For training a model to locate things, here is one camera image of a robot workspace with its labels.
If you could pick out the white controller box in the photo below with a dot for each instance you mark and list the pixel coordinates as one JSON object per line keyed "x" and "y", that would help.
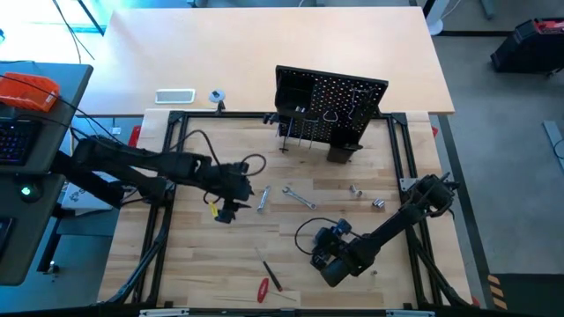
{"x": 81, "y": 198}

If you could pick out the silver loop peg hook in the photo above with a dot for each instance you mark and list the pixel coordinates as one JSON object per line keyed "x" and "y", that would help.
{"x": 330, "y": 121}

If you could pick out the beige desk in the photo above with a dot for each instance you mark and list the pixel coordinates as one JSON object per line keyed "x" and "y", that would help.
{"x": 264, "y": 44}

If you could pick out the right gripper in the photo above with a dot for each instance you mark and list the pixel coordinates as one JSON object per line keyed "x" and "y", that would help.
{"x": 330, "y": 246}

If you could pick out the double prong peg hook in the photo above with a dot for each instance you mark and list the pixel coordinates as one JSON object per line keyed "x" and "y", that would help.
{"x": 288, "y": 134}
{"x": 303, "y": 134}

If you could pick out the silver bar bracket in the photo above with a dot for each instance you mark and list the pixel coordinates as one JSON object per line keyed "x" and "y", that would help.
{"x": 165, "y": 312}
{"x": 410, "y": 313}

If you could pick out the grey side desk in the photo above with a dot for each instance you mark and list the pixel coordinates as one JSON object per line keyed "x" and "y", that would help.
{"x": 75, "y": 88}

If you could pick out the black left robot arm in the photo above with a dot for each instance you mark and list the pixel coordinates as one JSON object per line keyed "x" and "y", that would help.
{"x": 141, "y": 158}

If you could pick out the red capped screwdriver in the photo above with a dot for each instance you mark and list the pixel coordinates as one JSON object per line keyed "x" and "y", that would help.
{"x": 274, "y": 278}

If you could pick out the black keyboard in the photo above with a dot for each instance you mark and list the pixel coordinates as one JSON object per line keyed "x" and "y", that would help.
{"x": 15, "y": 141}

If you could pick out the black aluminium table frame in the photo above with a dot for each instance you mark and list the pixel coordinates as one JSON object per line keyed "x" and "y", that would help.
{"x": 247, "y": 115}

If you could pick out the long silver combination wrench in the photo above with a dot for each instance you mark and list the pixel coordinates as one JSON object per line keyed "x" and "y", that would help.
{"x": 299, "y": 198}

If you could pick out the orange plastic case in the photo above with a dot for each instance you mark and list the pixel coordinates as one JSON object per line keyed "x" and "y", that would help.
{"x": 26, "y": 92}

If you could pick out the small black pegboard bin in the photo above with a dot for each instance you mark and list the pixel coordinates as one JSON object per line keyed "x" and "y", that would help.
{"x": 291, "y": 99}

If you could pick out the red frame clamp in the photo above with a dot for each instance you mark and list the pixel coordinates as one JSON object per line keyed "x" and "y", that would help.
{"x": 475, "y": 301}
{"x": 435, "y": 131}
{"x": 135, "y": 135}

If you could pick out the black perforated pegboard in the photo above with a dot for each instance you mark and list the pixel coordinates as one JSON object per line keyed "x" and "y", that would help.
{"x": 337, "y": 94}

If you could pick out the silver metal base bracket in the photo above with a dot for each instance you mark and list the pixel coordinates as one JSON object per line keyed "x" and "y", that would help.
{"x": 406, "y": 184}

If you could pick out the white rectangular tray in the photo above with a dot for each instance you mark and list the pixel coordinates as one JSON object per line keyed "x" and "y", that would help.
{"x": 175, "y": 96}

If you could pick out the white floor stand base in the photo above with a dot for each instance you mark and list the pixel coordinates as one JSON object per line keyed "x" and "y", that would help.
{"x": 438, "y": 26}

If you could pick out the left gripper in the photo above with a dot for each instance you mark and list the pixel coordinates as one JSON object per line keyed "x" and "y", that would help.
{"x": 231, "y": 182}

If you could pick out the red item on case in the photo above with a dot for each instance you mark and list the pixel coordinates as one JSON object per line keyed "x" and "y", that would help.
{"x": 548, "y": 26}

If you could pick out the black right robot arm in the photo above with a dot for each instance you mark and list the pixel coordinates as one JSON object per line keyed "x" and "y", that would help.
{"x": 388, "y": 229}

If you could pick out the black slanted support bar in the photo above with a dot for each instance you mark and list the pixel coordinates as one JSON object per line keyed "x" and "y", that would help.
{"x": 88, "y": 182}

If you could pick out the yellow black hazard tape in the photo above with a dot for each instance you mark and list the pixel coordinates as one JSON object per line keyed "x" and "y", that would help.
{"x": 494, "y": 290}

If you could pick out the black equipment case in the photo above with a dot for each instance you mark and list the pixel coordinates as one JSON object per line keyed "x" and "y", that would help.
{"x": 524, "y": 53}

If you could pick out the black mouse with light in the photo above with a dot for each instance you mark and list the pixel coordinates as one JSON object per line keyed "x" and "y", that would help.
{"x": 28, "y": 191}

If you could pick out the small blue white roll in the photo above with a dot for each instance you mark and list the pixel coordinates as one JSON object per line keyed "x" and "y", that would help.
{"x": 217, "y": 96}

